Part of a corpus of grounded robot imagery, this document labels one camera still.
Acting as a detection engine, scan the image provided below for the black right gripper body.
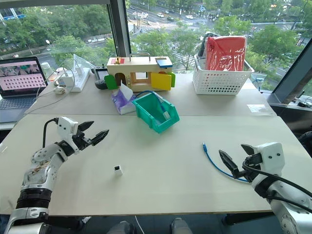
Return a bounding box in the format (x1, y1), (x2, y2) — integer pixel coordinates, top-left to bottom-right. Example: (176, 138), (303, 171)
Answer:
(236, 153), (264, 183)

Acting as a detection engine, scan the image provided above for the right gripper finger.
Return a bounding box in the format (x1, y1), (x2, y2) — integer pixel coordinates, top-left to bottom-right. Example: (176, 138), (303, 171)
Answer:
(240, 143), (256, 156)
(218, 149), (241, 179)

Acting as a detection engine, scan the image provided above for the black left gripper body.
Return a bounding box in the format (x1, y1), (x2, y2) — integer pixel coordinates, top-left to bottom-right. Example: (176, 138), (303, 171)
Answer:
(71, 130), (95, 151)

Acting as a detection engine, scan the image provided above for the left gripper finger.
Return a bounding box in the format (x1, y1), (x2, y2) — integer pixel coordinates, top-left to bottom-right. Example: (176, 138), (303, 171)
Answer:
(77, 120), (95, 135)
(91, 129), (110, 147)

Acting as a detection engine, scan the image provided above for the purple tissue pack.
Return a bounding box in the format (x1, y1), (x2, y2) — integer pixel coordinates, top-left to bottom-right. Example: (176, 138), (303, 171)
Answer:
(111, 81), (137, 115)

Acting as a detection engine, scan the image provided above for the white power strip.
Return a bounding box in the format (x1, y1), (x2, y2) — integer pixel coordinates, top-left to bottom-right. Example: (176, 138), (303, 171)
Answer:
(69, 66), (91, 93)

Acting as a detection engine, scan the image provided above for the white charger adapter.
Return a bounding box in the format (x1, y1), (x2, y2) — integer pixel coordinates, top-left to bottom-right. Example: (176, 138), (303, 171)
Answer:
(59, 70), (75, 87)

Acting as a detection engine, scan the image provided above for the black handheld controller screen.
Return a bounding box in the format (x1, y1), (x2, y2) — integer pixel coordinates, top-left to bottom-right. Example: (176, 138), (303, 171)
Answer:
(91, 65), (109, 80)

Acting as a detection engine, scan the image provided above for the green plastic parts bin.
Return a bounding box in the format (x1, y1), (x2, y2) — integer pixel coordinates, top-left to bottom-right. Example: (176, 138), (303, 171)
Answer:
(132, 92), (180, 134)

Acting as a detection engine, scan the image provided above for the black rounded object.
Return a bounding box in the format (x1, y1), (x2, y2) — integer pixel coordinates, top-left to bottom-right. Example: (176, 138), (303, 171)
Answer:
(299, 131), (312, 158)

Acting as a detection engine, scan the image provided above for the white perforated plastic basket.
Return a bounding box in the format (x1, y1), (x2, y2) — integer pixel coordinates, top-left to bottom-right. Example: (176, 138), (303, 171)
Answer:
(192, 54), (255, 95)

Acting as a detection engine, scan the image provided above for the wooden latch box toy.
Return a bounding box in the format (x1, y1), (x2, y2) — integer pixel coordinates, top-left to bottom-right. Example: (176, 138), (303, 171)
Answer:
(104, 52), (176, 92)

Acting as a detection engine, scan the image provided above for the open grey laptop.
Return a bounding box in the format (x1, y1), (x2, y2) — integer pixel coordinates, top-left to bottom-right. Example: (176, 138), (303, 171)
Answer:
(0, 56), (49, 124)

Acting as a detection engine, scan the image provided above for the red plastic-wrapped package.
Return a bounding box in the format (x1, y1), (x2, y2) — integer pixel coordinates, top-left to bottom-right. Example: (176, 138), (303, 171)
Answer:
(206, 36), (248, 72)

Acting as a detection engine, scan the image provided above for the dark window mullion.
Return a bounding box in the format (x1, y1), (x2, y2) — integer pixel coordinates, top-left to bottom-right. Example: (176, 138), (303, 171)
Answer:
(106, 0), (133, 59)

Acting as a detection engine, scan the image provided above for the black item behind package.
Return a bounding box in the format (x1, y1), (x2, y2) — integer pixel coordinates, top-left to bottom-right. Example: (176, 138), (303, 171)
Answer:
(197, 31), (221, 59)

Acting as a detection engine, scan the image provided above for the blue Ethernet cable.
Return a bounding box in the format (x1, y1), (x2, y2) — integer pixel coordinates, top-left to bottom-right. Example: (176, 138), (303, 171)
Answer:
(201, 142), (250, 183)

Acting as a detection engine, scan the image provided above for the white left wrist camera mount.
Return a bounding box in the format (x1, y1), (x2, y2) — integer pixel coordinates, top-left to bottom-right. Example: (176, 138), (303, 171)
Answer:
(56, 116), (80, 156)

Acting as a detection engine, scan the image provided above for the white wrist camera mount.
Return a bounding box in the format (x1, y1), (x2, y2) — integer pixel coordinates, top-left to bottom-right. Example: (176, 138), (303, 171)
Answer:
(252, 142), (285, 177)
(56, 116), (80, 156)

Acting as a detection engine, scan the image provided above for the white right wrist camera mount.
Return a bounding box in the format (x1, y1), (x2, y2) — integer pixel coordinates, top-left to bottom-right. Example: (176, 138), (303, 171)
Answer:
(252, 142), (285, 177)

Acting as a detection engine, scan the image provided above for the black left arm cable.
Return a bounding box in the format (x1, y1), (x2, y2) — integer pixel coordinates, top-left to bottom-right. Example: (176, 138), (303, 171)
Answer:
(43, 117), (59, 149)

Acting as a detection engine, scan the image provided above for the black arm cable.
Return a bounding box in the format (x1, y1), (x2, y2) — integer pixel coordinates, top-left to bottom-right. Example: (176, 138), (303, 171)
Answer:
(43, 117), (59, 149)
(241, 162), (312, 213)

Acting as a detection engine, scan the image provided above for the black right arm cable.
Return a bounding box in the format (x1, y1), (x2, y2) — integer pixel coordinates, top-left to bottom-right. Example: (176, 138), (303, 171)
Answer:
(241, 162), (312, 213)

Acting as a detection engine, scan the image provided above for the white charger cable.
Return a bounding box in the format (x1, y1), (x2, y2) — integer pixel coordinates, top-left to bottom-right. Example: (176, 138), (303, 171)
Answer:
(36, 67), (74, 98)

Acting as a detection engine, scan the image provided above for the blue USB cable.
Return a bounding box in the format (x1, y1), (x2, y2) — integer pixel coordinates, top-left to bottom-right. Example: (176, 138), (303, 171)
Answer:
(135, 90), (171, 120)

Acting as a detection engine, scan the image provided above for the dark slanted window frame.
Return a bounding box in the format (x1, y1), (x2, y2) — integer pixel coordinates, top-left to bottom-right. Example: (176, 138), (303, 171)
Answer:
(267, 36), (312, 109)

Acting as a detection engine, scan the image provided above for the thin white cable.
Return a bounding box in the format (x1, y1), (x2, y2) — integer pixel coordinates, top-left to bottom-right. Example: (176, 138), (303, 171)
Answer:
(134, 215), (142, 234)

